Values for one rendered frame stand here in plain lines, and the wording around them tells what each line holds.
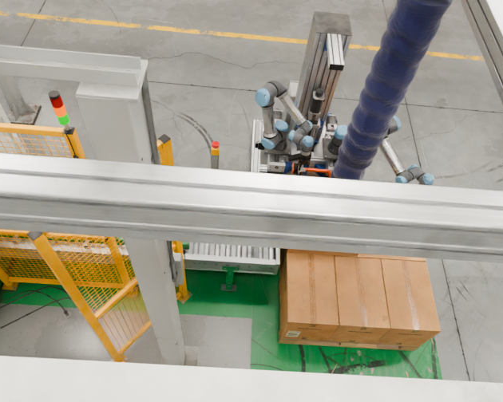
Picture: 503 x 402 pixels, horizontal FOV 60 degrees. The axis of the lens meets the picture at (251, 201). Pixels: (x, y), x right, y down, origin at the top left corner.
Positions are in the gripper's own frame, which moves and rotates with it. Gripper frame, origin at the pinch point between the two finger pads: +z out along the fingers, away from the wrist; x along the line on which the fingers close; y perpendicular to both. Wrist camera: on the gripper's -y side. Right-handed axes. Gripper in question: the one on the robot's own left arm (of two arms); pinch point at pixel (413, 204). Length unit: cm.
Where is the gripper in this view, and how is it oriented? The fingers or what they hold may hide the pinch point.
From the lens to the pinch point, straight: 360.6
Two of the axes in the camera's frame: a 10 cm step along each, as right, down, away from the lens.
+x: -0.5, 8.2, -5.6
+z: -0.8, 5.6, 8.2
